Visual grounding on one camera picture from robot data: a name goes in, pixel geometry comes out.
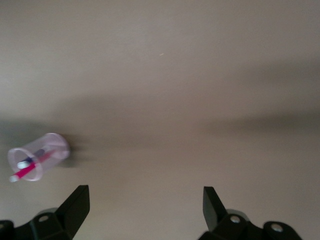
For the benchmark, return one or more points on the translucent pink cup holder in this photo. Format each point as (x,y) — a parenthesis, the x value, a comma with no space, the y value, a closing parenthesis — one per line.
(37,157)

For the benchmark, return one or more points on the pink highlighter pen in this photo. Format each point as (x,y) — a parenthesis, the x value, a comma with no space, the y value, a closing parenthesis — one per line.
(27,170)

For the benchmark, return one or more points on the purple highlighter pen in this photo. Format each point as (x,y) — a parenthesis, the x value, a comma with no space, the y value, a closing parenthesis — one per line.
(28,161)

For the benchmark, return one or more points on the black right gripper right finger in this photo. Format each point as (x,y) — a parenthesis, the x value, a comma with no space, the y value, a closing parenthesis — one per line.
(225,225)

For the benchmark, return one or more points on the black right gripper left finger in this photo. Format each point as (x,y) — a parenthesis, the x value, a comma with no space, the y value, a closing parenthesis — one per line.
(67,212)

